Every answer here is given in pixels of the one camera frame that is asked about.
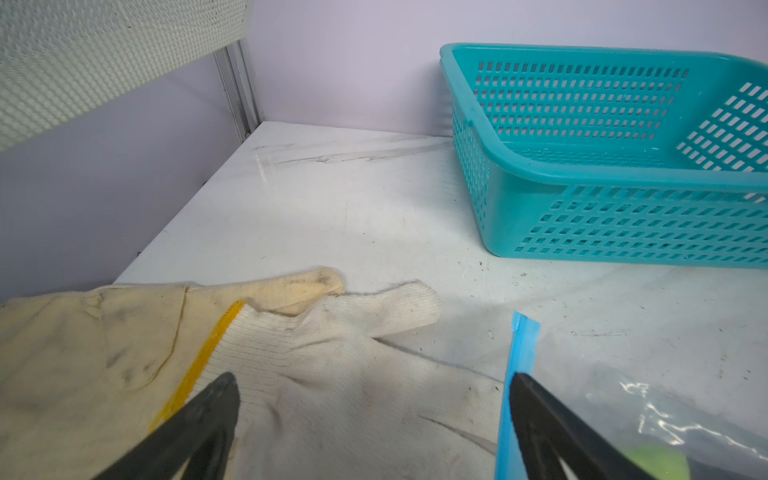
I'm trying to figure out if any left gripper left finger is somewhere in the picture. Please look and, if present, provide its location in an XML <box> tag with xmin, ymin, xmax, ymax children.
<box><xmin>97</xmin><ymin>372</ymin><xmax>240</xmax><ymax>479</ymax></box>

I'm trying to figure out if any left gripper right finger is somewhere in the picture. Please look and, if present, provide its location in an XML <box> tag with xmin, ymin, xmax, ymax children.
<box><xmin>509</xmin><ymin>373</ymin><xmax>651</xmax><ymax>479</ymax></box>

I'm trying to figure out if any clear zip bag blue zipper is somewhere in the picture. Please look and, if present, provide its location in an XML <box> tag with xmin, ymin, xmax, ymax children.
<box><xmin>496</xmin><ymin>313</ymin><xmax>767</xmax><ymax>479</ymax></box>

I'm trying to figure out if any teal plastic basket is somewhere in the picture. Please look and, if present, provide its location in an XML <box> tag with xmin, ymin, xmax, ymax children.
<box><xmin>440</xmin><ymin>43</ymin><xmax>767</xmax><ymax>269</ymax></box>

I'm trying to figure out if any beige cloth under glove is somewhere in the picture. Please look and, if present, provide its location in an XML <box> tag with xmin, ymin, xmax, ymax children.
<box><xmin>1</xmin><ymin>268</ymin><xmax>344</xmax><ymax>479</ymax></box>

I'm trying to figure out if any white mesh two-tier shelf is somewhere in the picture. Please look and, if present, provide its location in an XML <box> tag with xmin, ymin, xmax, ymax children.
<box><xmin>1</xmin><ymin>0</ymin><xmax>251</xmax><ymax>150</ymax></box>

